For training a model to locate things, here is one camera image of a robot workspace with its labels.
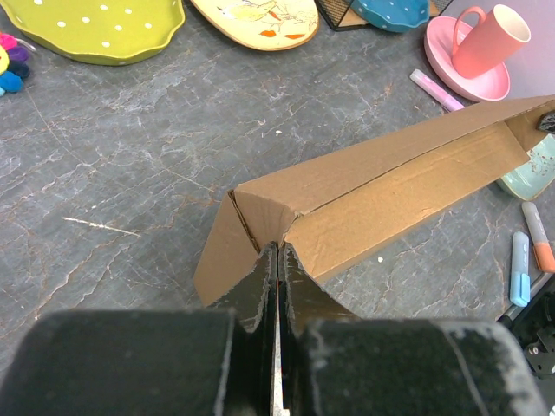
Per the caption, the black wire shelf rack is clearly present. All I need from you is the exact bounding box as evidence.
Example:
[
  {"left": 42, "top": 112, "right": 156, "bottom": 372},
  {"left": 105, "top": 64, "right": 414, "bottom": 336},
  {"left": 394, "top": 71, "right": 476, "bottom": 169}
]
[{"left": 316, "top": 0, "right": 451, "bottom": 31}]

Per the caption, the rainbow flower plush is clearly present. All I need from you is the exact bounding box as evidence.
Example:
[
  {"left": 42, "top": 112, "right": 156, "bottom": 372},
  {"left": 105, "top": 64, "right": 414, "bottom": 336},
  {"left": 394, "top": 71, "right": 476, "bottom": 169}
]
[{"left": 0, "top": 32, "right": 36, "bottom": 96}]

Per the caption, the green polka dot plate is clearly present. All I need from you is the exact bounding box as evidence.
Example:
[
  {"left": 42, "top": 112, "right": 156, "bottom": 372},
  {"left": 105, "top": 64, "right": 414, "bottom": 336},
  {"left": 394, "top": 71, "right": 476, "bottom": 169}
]
[{"left": 1, "top": 0, "right": 186, "bottom": 66}]

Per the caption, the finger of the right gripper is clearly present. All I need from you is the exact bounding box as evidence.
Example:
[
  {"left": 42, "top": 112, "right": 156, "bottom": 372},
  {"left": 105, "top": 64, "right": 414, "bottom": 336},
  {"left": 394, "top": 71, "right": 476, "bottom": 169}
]
[{"left": 537, "top": 111, "right": 555, "bottom": 133}]

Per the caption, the cream plate with branch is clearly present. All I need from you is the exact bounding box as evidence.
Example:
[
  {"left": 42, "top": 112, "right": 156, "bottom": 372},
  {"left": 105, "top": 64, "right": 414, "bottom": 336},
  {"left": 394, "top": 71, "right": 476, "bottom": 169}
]
[{"left": 193, "top": 0, "right": 319, "bottom": 52}]

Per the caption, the blue marker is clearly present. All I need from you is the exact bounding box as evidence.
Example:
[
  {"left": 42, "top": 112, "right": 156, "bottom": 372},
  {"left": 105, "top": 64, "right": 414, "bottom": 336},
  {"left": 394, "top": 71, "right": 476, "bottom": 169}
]
[{"left": 509, "top": 231, "right": 531, "bottom": 308}]

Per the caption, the purple marker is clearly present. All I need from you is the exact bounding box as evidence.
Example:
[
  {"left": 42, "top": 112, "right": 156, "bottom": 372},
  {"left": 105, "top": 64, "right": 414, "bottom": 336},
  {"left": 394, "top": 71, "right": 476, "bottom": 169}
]
[{"left": 409, "top": 69, "right": 465, "bottom": 112}]

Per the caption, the pink saucer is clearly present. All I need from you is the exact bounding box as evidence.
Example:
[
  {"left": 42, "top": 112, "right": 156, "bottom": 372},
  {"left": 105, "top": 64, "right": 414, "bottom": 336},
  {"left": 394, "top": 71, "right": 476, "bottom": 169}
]
[{"left": 423, "top": 16, "right": 512, "bottom": 103}]

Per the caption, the brown cardboard box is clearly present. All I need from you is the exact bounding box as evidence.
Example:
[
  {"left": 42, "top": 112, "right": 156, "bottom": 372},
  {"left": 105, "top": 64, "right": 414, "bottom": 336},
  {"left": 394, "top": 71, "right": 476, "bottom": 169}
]
[{"left": 193, "top": 95, "right": 554, "bottom": 305}]

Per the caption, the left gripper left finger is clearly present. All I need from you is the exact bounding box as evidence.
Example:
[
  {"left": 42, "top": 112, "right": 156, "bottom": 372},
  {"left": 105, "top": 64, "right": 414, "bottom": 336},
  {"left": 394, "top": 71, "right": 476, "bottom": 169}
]
[{"left": 1, "top": 244, "right": 278, "bottom": 415}]

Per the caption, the blue polka dot plate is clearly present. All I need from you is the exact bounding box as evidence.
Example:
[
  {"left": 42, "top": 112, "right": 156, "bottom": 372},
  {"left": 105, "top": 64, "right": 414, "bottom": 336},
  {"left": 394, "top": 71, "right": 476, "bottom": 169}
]
[{"left": 350, "top": 0, "right": 430, "bottom": 33}]

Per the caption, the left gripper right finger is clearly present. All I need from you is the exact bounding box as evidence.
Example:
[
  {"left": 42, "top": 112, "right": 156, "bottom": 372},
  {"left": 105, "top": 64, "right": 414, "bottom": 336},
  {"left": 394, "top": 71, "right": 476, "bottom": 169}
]
[{"left": 277, "top": 244, "right": 549, "bottom": 415}]

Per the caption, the pink cup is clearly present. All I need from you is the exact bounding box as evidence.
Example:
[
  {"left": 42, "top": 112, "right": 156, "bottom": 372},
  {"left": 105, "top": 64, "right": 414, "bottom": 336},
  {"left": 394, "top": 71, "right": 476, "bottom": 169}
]
[{"left": 452, "top": 4, "right": 532, "bottom": 79}]

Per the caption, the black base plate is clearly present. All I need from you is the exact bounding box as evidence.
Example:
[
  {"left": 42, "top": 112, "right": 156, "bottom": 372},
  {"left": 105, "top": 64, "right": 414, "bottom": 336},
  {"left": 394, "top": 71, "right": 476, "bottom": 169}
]
[{"left": 498, "top": 273, "right": 554, "bottom": 380}]

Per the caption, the mint green square plate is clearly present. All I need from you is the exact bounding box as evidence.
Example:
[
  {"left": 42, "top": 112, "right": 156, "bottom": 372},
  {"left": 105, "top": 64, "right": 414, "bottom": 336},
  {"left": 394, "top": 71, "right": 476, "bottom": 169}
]
[{"left": 496, "top": 134, "right": 554, "bottom": 201}]

